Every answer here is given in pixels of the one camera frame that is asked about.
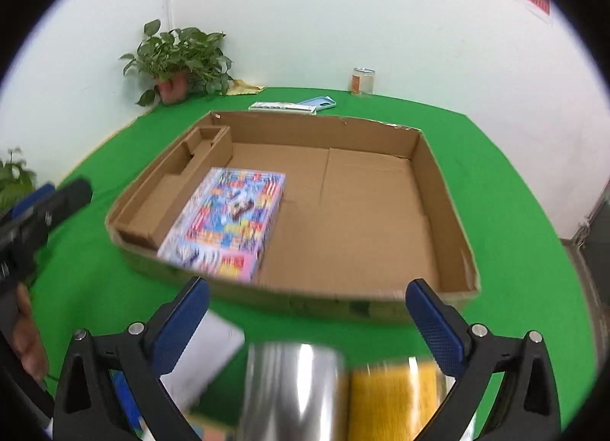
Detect colourful puzzle box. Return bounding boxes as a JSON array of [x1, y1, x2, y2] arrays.
[[157, 167, 285, 282]]

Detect yellow cloth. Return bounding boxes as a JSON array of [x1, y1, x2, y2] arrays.
[[225, 79, 265, 96]]

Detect cardboard insert divider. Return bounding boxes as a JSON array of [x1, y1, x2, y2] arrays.
[[106, 125, 233, 250]]

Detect clear glass jar orange label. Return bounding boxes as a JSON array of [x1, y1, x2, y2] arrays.
[[350, 67, 375, 95]]

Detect large shallow cardboard box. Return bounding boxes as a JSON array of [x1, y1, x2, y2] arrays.
[[106, 111, 481, 323]]

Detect silver metal cylinder can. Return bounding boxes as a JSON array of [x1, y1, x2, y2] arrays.
[[236, 342, 350, 441]]

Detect person's left hand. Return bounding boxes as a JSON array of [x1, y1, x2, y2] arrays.
[[11, 283, 48, 382]]

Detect potted green plant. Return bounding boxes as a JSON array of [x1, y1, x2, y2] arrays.
[[120, 19, 233, 107]]

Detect light blue phone case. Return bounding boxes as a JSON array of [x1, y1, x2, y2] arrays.
[[299, 96, 337, 113]]

